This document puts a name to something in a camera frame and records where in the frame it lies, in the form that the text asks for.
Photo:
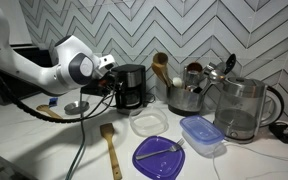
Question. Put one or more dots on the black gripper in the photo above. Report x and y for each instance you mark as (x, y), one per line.
(107, 85)

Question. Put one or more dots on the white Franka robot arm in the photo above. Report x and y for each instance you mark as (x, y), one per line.
(34, 70)

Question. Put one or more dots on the black steel coffee maker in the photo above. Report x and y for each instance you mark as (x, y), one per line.
(134, 78)

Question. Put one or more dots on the wooden turner in holder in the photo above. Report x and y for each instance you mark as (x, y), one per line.
(160, 74)

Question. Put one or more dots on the clear plastic container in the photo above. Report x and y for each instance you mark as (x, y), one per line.
(149, 122)

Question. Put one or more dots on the small round metal plate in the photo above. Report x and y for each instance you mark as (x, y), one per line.
(74, 107)

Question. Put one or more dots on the round wooden spoon in holder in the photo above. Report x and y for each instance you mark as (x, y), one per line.
(160, 59)

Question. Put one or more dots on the wooden flat spatula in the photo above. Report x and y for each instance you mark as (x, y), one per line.
(110, 146)

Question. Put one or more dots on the white round utensil head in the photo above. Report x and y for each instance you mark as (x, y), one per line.
(177, 82)

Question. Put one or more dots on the small blue object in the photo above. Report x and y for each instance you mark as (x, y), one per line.
(53, 101)

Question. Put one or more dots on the steel utensil holder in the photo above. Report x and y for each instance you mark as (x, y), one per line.
(184, 100)

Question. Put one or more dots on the metal fork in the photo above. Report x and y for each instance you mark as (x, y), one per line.
(157, 152)

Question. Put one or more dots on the steel cup with brown rim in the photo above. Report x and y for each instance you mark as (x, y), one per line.
(194, 75)

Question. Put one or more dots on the purple plastic lid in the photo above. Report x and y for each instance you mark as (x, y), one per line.
(159, 165)

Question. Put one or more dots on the plastic container with blue lid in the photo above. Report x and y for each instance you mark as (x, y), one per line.
(200, 130)

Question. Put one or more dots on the black countertop oven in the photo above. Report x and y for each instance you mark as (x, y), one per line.
(27, 55)

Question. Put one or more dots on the steel ladle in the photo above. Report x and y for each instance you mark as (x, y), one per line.
(215, 76)

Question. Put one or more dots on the black slotted spoon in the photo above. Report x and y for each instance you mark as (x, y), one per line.
(230, 63)

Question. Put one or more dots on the glass steel electric kettle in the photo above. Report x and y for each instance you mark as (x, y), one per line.
(239, 110)

